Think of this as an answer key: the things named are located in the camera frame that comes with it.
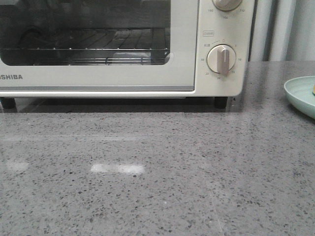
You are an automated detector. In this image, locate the oven glass door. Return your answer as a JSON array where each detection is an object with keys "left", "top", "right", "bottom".
[{"left": 0, "top": 0, "right": 199, "bottom": 92}]

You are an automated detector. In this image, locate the black right oven foot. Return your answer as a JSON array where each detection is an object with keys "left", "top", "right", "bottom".
[{"left": 214, "top": 96, "right": 228, "bottom": 109}]

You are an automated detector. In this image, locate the black oven foot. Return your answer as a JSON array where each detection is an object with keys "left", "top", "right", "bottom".
[
  {"left": 0, "top": 97, "right": 16, "bottom": 109},
  {"left": 214, "top": 96, "right": 228, "bottom": 109}
]

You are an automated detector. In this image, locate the cream Toshiba toaster oven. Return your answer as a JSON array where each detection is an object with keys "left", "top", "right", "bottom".
[{"left": 0, "top": 0, "right": 254, "bottom": 99}]

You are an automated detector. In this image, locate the black left oven foot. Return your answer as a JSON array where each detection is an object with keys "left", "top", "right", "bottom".
[{"left": 0, "top": 97, "right": 16, "bottom": 109}]

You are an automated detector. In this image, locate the beige timer knob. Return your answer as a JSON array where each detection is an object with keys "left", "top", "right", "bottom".
[{"left": 207, "top": 44, "right": 236, "bottom": 76}]

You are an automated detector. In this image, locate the beige temperature knob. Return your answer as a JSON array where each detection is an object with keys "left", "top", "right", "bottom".
[{"left": 212, "top": 0, "right": 242, "bottom": 11}]

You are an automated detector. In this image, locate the light green round plate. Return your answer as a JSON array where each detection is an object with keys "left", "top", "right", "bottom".
[{"left": 283, "top": 76, "right": 315, "bottom": 118}]

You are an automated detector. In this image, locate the grey curtain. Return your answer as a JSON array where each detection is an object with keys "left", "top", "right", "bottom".
[{"left": 249, "top": 0, "right": 315, "bottom": 61}]

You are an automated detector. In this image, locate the metal wire oven rack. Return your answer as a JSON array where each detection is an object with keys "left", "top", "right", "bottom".
[{"left": 0, "top": 28, "right": 170, "bottom": 66}]

